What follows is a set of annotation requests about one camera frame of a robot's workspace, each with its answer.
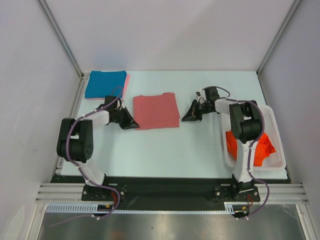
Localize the salmon pink t shirt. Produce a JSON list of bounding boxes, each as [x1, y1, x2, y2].
[[133, 92, 180, 130]]

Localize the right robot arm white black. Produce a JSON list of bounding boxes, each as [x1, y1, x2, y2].
[[182, 86, 265, 201]]

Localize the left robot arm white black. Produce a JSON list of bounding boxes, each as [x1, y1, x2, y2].
[[56, 95, 140, 200]]

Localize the folded light pink t shirt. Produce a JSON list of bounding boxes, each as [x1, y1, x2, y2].
[[87, 73, 131, 102]]

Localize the folded blue t shirt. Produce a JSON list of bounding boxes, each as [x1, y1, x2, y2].
[[84, 70, 128, 101]]

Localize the orange t shirt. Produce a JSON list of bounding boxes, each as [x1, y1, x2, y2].
[[225, 131, 276, 167]]

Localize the white plastic basket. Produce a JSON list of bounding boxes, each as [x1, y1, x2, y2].
[[220, 105, 286, 173]]

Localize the white round object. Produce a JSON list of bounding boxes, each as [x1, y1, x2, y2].
[[0, 204, 25, 240]]

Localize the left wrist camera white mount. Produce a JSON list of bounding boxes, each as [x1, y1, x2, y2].
[[115, 98, 124, 111]]

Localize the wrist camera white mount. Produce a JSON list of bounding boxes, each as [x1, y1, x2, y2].
[[115, 98, 124, 111], [195, 90, 206, 104]]

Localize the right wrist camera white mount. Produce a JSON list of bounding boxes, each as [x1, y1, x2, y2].
[[195, 90, 206, 104]]

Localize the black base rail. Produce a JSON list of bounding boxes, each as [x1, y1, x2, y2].
[[49, 175, 292, 211]]

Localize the white cable duct strip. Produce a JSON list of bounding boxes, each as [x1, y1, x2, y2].
[[45, 202, 250, 216]]

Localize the front aluminium frame rail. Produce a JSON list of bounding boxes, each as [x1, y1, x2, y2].
[[35, 183, 309, 205]]

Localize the left aluminium frame post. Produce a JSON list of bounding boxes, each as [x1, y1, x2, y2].
[[36, 0, 84, 79]]

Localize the aluminium frame post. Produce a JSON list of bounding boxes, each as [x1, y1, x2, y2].
[[256, 0, 303, 77], [36, 0, 84, 79]]

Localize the right aluminium frame post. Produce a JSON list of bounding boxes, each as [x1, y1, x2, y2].
[[256, 0, 303, 77]]

